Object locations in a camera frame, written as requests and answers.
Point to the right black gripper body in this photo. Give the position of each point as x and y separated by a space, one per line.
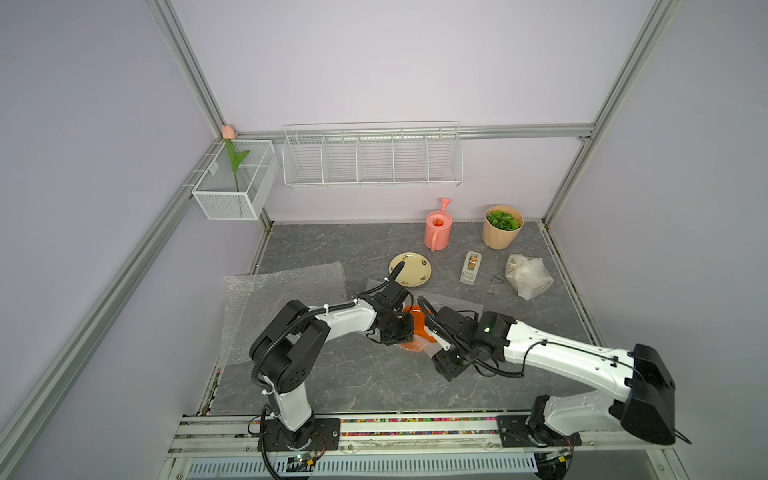
451 360

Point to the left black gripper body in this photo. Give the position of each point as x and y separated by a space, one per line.
397 329

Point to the orange plate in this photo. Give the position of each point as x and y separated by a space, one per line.
422 341

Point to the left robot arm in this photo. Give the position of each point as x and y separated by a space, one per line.
286 351

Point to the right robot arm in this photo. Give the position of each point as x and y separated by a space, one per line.
629 390

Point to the bubble wrap sheet pile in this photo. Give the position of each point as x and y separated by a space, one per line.
252 302

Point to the cream beige plate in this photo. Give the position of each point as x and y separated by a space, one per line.
417 269

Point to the pink watering can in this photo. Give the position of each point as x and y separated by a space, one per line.
438 227

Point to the potted green plant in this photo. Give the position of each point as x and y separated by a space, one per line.
502 225

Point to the pink artificial tulip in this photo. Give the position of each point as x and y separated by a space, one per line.
236 157

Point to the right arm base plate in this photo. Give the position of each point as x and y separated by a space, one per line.
514 432

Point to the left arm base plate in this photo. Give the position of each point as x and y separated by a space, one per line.
317 434

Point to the long white wire basket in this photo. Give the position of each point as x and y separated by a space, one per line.
373 154

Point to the small white wire basket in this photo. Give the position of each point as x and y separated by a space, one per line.
215 191

